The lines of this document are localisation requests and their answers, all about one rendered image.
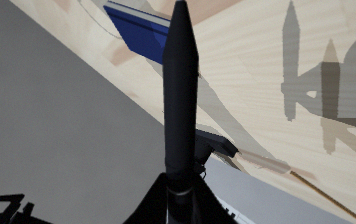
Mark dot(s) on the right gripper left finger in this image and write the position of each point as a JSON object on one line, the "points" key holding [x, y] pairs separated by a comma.
{"points": [[153, 207]]}

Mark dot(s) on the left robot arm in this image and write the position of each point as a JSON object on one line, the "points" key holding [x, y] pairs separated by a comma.
{"points": [[203, 149]]}

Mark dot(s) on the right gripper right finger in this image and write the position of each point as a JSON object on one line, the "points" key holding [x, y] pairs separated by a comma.
{"points": [[206, 209]]}

